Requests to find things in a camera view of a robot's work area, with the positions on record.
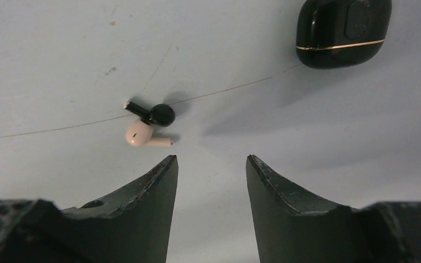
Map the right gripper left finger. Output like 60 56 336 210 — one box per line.
0 155 179 262

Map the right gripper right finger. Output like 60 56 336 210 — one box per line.
246 155 421 262

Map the beige earbud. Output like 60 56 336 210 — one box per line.
126 119 173 147

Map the black earbud right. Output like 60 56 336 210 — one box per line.
124 101 176 127

